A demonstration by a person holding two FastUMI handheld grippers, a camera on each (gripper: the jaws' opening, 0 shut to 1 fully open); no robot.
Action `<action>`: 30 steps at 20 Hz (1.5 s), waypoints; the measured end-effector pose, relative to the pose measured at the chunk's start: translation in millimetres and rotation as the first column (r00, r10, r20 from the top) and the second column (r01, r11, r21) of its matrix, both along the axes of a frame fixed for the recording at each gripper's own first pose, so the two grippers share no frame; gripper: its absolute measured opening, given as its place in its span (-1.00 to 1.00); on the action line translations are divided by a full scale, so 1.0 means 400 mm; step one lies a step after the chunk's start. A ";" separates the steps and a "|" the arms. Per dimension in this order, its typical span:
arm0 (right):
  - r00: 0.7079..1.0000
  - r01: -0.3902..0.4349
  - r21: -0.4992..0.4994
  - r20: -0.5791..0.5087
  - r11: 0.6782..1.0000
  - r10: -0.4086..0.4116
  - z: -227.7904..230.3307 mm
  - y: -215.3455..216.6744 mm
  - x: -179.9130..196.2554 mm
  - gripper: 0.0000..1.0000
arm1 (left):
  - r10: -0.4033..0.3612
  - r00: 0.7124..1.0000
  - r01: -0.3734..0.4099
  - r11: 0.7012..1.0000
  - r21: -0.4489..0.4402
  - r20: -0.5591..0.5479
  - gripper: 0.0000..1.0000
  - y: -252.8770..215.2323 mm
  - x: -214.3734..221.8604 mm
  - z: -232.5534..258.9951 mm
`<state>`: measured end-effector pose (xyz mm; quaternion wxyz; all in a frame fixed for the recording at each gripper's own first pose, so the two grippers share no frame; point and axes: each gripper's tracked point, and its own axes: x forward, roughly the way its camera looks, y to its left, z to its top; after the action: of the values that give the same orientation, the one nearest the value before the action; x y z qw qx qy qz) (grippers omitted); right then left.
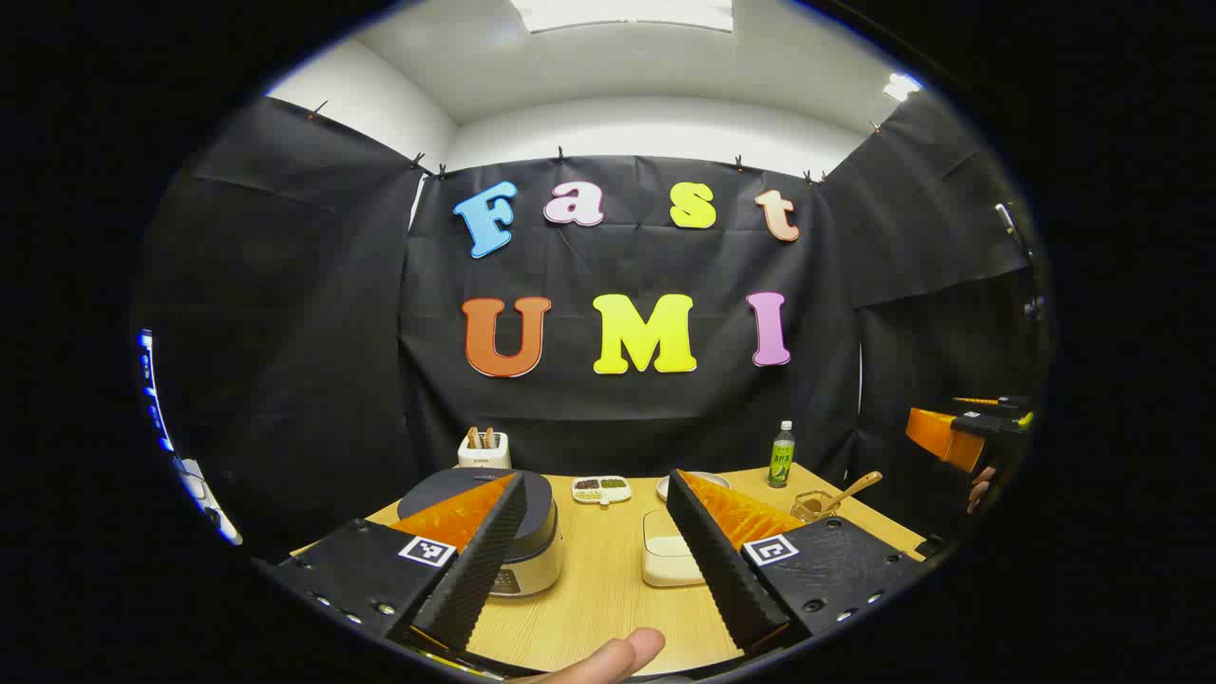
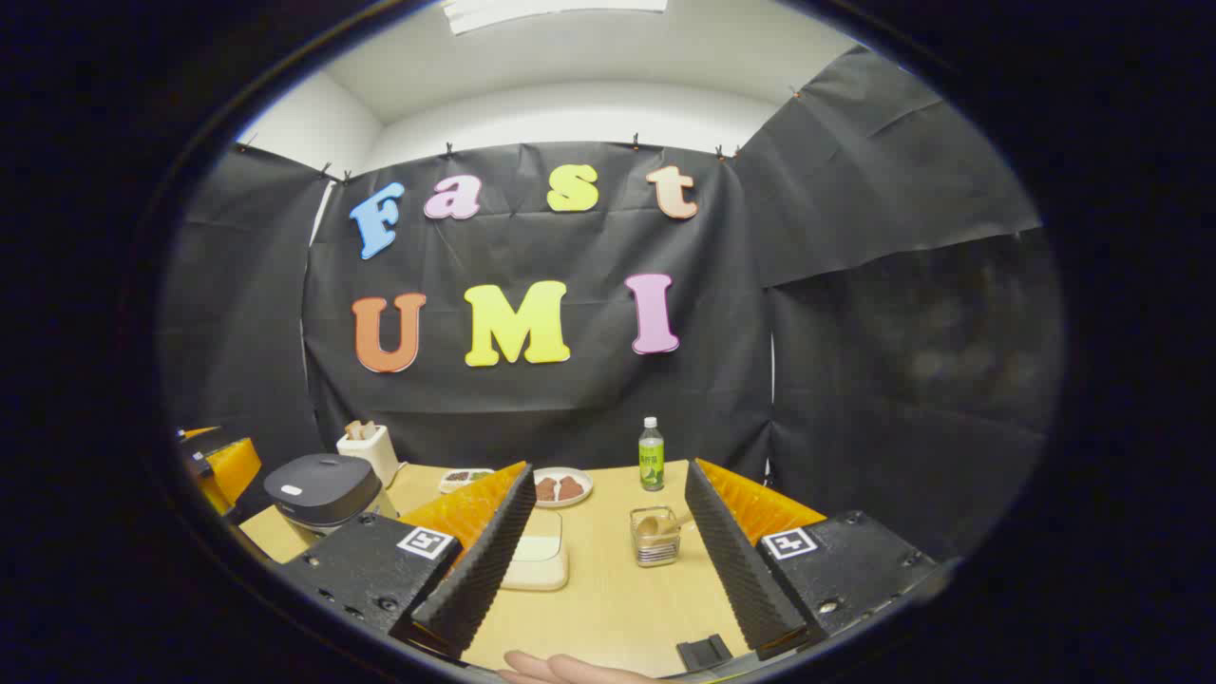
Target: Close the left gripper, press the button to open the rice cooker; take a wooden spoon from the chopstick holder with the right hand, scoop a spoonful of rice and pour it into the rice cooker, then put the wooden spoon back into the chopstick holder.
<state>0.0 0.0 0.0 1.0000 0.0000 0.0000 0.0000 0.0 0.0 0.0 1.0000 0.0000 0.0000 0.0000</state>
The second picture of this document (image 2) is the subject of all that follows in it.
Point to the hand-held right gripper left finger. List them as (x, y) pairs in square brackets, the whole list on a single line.
[(484, 570)]

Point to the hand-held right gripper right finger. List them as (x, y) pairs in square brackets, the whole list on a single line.
[(731, 560)]

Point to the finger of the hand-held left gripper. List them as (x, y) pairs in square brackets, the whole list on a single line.
[(198, 433), (233, 470)]

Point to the glass bowl of white rice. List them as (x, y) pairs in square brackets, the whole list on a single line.
[(541, 562)]

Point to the black and silver rice cooker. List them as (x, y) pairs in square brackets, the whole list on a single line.
[(318, 484)]

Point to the wooden spoon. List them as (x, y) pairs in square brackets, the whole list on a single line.
[(650, 524)]

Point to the white divided dish with beans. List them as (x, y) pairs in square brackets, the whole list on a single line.
[(461, 478)]

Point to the brown meat piece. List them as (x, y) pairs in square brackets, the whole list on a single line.
[(570, 488), (545, 490)]

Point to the green drink bottle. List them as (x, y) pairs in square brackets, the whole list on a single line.
[(652, 465)]

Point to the white round plate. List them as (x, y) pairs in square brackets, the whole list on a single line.
[(579, 475)]

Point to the white toaster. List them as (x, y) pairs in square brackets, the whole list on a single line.
[(375, 454)]

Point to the large ceiling light panel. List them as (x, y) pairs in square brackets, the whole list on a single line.
[(551, 11)]

